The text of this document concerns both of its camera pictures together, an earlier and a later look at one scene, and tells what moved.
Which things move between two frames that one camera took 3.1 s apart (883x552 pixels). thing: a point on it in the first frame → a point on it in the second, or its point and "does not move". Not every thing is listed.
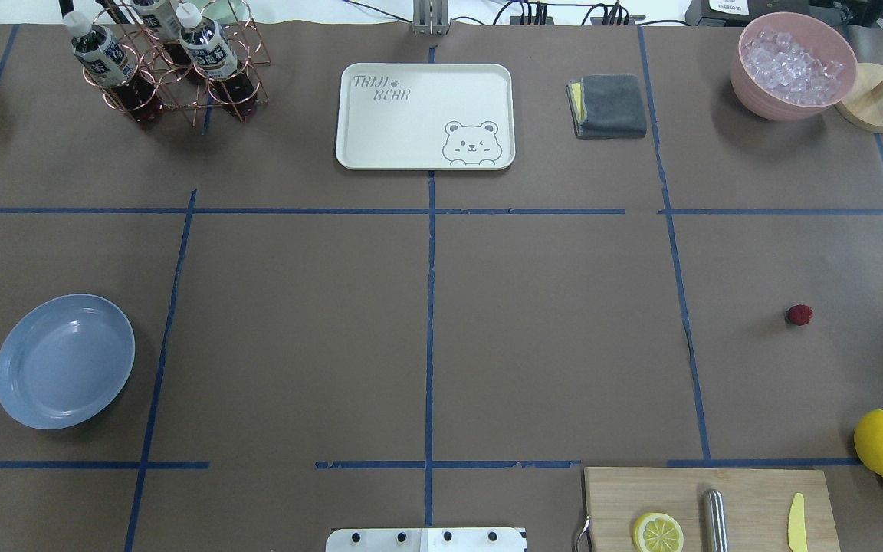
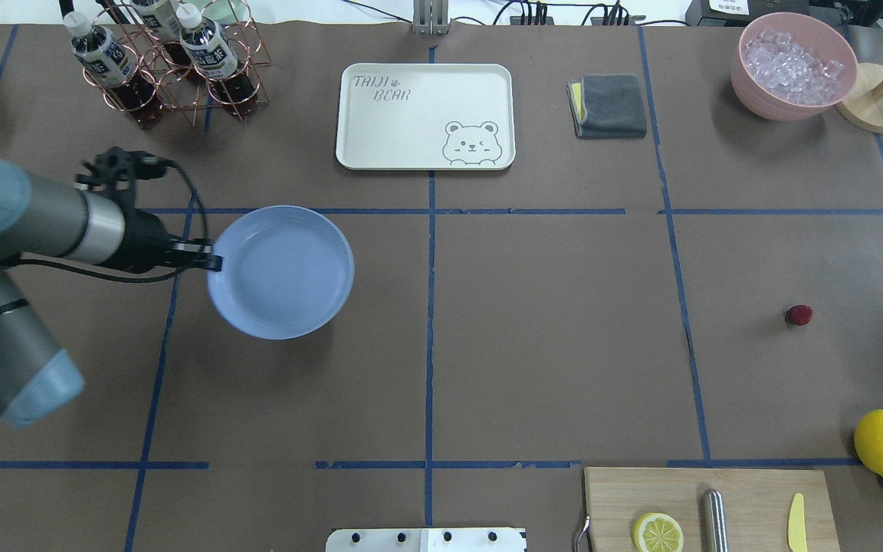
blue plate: x=62 y=359 → x=287 y=271
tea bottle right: x=213 y=57 does not move
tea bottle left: x=107 y=59 does not move
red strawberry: x=799 y=314 does not move
